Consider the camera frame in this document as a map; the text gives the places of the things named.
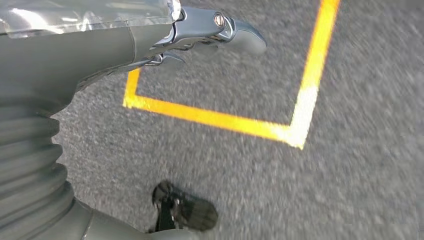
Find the yellow floor tape square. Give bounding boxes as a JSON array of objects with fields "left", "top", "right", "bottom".
[{"left": 122, "top": 0, "right": 341, "bottom": 151}]

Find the black robot foot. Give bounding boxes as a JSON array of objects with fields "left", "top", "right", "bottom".
[{"left": 150, "top": 179, "right": 220, "bottom": 233}]

